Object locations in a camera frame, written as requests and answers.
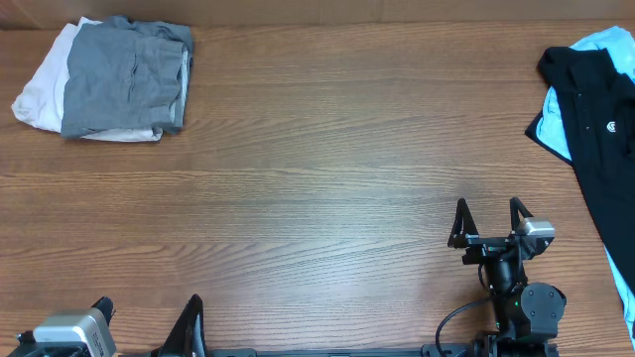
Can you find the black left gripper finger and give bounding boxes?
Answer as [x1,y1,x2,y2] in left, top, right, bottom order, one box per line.
[158,295,206,357]
[93,297,115,320]

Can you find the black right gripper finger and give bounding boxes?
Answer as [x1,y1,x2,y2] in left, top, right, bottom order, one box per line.
[509,197,532,232]
[447,198,479,248]

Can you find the grey shorts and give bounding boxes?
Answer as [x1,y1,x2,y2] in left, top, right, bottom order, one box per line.
[61,16,193,139]

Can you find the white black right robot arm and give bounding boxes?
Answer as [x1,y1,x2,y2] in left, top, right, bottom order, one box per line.
[435,197,567,357]

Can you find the light blue shirt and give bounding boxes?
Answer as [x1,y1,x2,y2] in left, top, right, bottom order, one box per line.
[525,26,634,344]

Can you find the black polo shirt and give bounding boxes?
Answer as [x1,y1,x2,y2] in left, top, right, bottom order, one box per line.
[537,47,634,288]

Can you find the beige folded shorts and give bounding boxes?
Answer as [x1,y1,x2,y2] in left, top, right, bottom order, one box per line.
[11,17,193,142]

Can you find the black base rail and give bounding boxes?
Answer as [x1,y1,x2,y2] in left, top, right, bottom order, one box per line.
[118,341,560,357]

